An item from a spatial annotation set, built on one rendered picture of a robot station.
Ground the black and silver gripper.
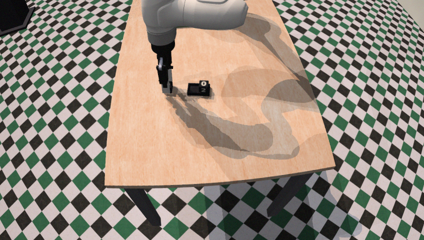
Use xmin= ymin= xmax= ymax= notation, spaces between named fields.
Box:
xmin=151 ymin=40 xmax=175 ymax=94

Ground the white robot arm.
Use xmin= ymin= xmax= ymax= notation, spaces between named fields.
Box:
xmin=141 ymin=0 xmax=249 ymax=46

